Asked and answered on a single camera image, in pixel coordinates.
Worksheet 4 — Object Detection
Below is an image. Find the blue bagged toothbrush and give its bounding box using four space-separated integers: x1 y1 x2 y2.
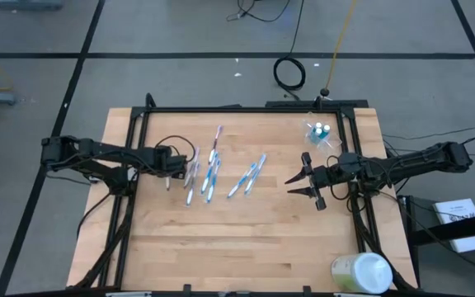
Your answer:
200 155 218 196
243 153 268 196
227 162 259 199
205 158 223 204

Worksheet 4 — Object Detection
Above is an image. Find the clear acrylic organizer box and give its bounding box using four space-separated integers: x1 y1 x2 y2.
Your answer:
302 116 343 157

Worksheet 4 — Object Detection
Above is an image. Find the yellow hanging cable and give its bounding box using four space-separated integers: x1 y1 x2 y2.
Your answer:
323 0 360 97

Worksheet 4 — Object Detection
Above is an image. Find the black loose floor cable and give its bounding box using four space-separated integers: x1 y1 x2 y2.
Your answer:
225 0 292 23

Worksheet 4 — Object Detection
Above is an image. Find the black coiled floor cable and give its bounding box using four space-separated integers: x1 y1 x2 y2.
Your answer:
272 0 307 92

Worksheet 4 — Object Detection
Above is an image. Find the black aluminium table frame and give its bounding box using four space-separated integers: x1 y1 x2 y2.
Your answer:
70 105 418 295

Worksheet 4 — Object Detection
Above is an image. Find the white printed booklet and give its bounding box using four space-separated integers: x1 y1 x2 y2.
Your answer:
431 198 475 254

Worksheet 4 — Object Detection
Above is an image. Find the white green wipes canister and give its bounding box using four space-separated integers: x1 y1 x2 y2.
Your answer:
330 251 394 295

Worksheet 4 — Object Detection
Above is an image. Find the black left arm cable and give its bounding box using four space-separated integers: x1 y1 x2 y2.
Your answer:
153 134 197 166

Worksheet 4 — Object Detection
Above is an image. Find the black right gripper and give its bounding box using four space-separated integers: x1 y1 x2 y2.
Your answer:
285 151 340 212

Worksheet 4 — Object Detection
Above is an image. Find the black side stand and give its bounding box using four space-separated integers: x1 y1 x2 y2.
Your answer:
397 194 475 290

